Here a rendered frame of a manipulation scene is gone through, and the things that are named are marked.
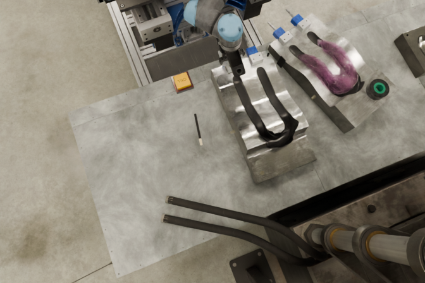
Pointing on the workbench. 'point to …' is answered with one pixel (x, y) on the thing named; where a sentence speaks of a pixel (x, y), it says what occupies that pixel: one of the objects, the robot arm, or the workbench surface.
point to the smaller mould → (413, 50)
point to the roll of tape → (377, 88)
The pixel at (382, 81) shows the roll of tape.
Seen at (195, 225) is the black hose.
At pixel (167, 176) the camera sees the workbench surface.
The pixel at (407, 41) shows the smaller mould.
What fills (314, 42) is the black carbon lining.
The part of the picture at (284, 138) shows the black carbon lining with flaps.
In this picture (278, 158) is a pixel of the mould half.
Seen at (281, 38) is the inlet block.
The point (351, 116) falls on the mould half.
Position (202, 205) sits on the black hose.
